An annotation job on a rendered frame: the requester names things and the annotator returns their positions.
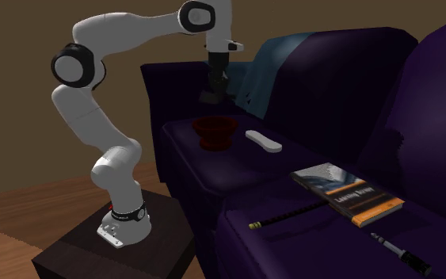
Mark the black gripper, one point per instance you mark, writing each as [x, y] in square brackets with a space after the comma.
[218, 73]

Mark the black and grey screwdriver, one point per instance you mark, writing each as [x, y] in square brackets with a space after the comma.
[402, 255]

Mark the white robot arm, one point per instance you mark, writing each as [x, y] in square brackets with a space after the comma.
[87, 120]

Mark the grey and orange book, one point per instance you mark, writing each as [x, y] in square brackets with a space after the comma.
[348, 193]

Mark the dark red bowl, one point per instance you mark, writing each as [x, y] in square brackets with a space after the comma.
[215, 129]

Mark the dark robot stand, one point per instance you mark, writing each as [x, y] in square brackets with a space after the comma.
[160, 251]

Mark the dark purple sofa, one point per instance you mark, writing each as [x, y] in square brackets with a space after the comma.
[323, 96]

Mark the blue throw blanket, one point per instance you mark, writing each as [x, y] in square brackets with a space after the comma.
[257, 81]

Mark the black pencil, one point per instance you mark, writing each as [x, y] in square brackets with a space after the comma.
[288, 216]

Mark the white remote control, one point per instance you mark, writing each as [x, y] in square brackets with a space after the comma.
[263, 141]

